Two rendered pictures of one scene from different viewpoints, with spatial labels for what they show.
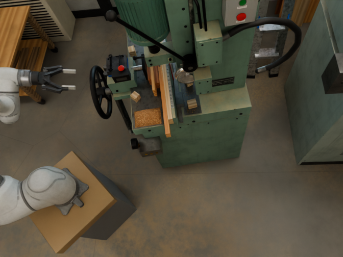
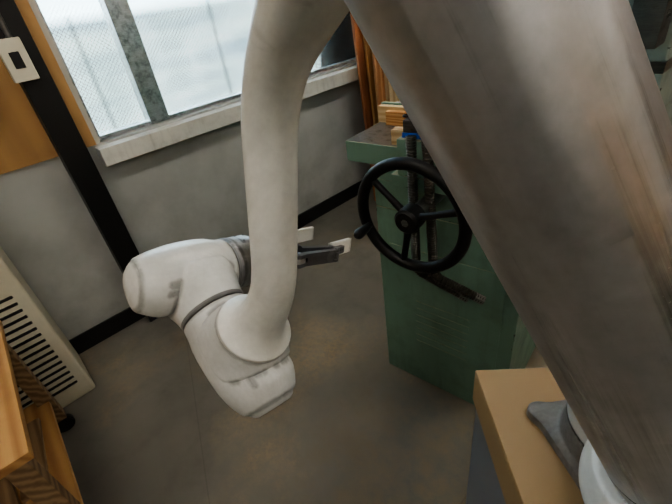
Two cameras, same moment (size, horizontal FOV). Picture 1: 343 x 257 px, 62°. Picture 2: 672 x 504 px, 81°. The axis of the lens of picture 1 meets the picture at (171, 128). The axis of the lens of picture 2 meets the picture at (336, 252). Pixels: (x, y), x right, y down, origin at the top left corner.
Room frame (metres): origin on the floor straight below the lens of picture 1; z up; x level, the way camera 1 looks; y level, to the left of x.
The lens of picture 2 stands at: (0.65, 1.04, 1.26)
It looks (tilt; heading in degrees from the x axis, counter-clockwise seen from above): 33 degrees down; 303
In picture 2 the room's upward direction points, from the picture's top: 9 degrees counter-clockwise
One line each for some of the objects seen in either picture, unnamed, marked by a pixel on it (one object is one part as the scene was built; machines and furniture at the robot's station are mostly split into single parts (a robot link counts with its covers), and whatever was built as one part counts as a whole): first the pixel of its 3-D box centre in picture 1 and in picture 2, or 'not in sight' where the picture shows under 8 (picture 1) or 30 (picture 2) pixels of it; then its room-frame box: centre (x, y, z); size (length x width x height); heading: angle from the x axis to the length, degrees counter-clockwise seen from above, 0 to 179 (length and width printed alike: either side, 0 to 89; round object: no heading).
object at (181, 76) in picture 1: (188, 74); not in sight; (0.71, -0.15, 1.02); 0.12 x 0.03 x 0.12; 79
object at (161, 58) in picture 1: (161, 55); not in sight; (0.85, -0.06, 1.03); 0.14 x 0.07 x 0.09; 79
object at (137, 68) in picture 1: (139, 68); not in sight; (0.88, 0.05, 0.95); 0.09 x 0.07 x 0.09; 169
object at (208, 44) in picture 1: (207, 45); not in sight; (0.67, -0.23, 1.23); 0.09 x 0.08 x 0.15; 79
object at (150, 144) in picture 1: (150, 147); not in sight; (0.63, 0.14, 0.58); 0.12 x 0.08 x 0.08; 79
